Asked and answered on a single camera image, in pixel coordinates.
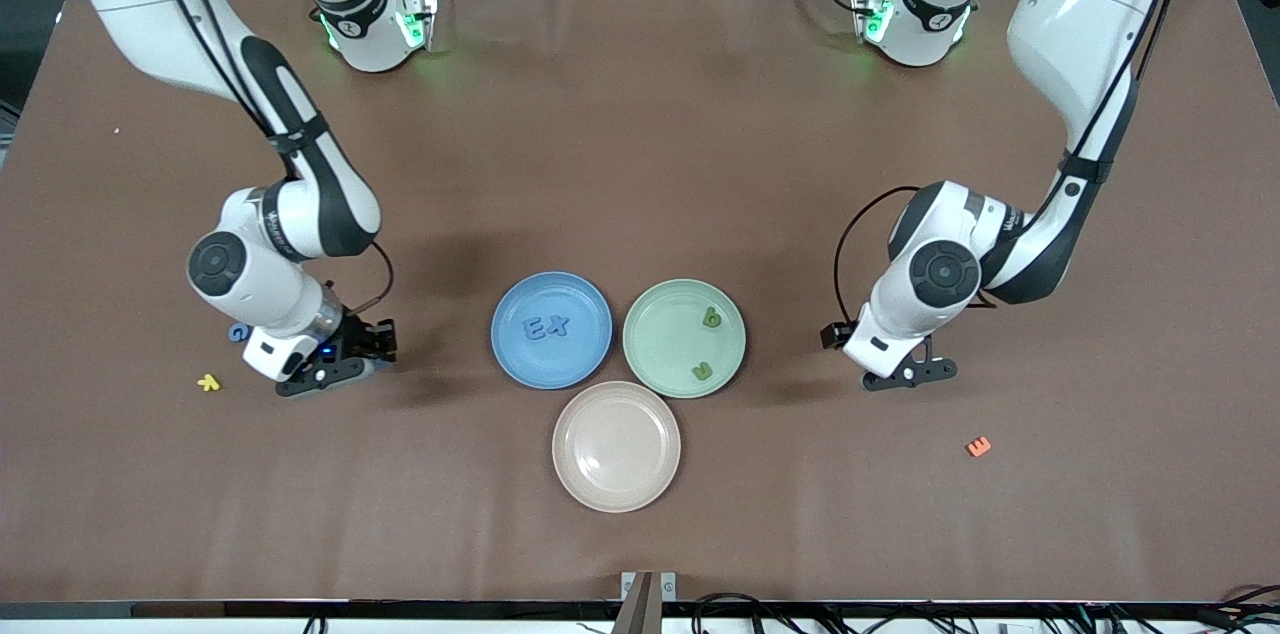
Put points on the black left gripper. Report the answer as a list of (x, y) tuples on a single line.
[(827, 336)]

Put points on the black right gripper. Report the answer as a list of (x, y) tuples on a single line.
[(358, 336)]

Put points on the green foam letter b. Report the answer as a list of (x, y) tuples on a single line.
[(706, 318)]

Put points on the green foam letter u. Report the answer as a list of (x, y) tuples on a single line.
[(695, 373)]

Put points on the blue foam letter G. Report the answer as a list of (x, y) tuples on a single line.
[(232, 333)]

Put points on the blue foam letter m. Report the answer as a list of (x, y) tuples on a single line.
[(529, 328)]

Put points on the blue foam letter x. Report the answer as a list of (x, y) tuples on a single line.
[(557, 325)]

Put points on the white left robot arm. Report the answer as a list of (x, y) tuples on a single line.
[(1080, 14)]

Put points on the green plate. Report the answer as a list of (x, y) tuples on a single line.
[(660, 339)]

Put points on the yellow foam letter k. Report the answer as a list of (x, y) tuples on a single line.
[(208, 382)]

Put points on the orange foam letter E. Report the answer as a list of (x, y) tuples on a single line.
[(976, 450)]

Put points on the blue plate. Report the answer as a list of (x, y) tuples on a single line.
[(580, 359)]

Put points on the beige pink plate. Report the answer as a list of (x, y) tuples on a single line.
[(616, 449)]

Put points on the brown table cover sheet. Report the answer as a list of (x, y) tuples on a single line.
[(640, 164)]

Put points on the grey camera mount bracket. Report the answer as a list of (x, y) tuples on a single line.
[(648, 604)]

